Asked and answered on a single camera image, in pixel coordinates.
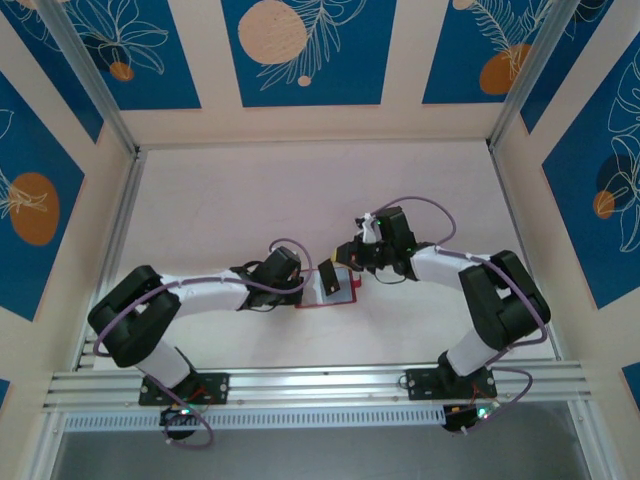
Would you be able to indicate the aluminium mounting rail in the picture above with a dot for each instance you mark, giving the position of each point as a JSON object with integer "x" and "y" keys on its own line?
{"x": 320, "y": 382}

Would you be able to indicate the black left controller board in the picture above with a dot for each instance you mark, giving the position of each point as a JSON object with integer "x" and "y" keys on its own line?
{"x": 175, "y": 415}

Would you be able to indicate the black right controller board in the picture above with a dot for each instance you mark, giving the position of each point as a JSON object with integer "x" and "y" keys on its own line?
{"x": 460, "y": 417}

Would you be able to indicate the red leather card holder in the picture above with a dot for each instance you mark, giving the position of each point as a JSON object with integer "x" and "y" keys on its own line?
{"x": 345, "y": 292}

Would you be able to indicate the aluminium side rail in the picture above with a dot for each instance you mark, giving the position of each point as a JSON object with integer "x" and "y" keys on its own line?
{"x": 515, "y": 210}
{"x": 127, "y": 200}

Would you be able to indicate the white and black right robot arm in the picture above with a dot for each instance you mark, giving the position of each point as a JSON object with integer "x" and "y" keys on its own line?
{"x": 500, "y": 300}

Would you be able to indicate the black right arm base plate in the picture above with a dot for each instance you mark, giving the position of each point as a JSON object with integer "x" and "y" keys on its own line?
{"x": 422, "y": 385}

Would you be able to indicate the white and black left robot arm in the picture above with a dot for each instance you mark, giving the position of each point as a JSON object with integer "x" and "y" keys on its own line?
{"x": 145, "y": 320}

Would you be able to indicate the aluminium corner post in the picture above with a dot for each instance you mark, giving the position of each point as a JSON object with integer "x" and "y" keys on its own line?
{"x": 90, "y": 80}
{"x": 530, "y": 70}

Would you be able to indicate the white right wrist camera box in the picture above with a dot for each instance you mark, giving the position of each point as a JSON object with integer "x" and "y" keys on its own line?
{"x": 367, "y": 230}

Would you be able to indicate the black controller board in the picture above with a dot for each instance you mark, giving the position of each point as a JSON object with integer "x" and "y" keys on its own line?
{"x": 175, "y": 415}
{"x": 460, "y": 417}

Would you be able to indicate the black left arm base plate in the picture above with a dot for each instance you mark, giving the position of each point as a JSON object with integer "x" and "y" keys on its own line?
{"x": 215, "y": 387}

